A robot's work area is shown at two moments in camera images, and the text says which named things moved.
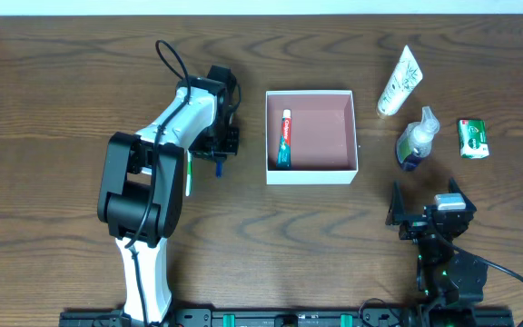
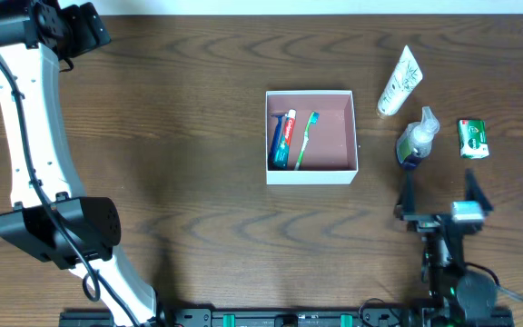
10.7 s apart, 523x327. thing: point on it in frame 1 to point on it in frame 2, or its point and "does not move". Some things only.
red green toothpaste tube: [284, 151] does not move
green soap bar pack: [473, 138] does not move
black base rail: [299, 317] does not move
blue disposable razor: [220, 167] to [271, 158]
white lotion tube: [407, 76] does not move
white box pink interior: [323, 139] does not move
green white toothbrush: [188, 180] to [313, 118]
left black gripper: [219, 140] to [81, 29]
